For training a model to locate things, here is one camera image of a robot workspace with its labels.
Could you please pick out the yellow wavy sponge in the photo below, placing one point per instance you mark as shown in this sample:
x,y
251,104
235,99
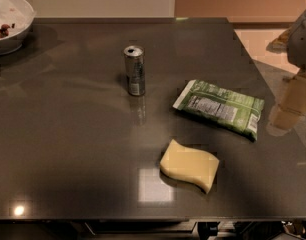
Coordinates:
x,y
189,165

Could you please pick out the silver redbull can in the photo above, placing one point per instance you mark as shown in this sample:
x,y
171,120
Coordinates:
x,y
135,70

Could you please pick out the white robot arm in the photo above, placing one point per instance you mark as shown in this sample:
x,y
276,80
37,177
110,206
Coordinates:
x,y
296,48

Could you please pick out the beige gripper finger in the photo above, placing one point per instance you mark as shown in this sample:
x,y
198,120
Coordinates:
x,y
294,96
281,121

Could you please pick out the green snack bag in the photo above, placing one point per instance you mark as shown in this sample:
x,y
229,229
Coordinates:
x,y
229,109

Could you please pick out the white bowl with food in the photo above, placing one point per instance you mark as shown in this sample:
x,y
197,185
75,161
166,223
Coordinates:
x,y
19,16

